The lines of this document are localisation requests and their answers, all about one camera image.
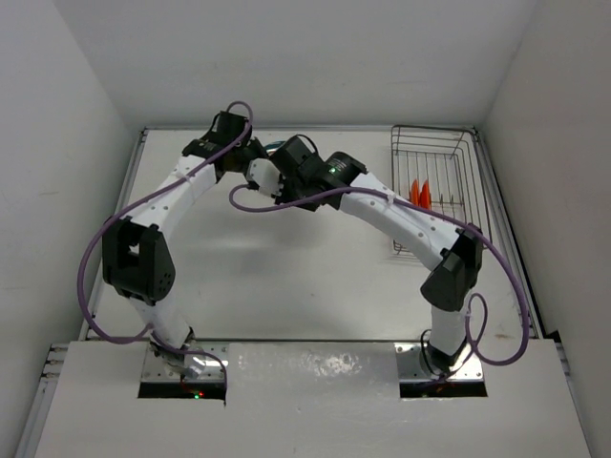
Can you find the orange plastic plate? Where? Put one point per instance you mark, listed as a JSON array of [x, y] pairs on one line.
[[415, 193], [425, 197]]

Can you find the white front cover panel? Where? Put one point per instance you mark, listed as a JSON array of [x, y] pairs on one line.
[[309, 400]]

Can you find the metal base plate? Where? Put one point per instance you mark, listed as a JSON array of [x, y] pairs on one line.
[[163, 366], [412, 369]]

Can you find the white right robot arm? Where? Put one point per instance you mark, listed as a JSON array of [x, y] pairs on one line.
[[451, 254]]

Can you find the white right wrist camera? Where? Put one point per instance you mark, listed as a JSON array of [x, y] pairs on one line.
[[263, 176]]

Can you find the grey wire dish rack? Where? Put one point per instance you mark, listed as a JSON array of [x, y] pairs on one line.
[[445, 161]]

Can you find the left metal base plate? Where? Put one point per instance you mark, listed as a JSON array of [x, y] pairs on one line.
[[163, 366]]

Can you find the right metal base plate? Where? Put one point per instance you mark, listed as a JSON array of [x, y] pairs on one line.
[[412, 369]]

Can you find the plain white plate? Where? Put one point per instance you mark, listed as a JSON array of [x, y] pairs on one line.
[[272, 147]]

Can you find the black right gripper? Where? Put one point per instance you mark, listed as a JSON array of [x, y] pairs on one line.
[[284, 191]]

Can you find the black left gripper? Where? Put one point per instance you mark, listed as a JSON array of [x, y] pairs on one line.
[[254, 144]]

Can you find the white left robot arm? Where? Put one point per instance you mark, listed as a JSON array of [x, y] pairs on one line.
[[136, 257]]

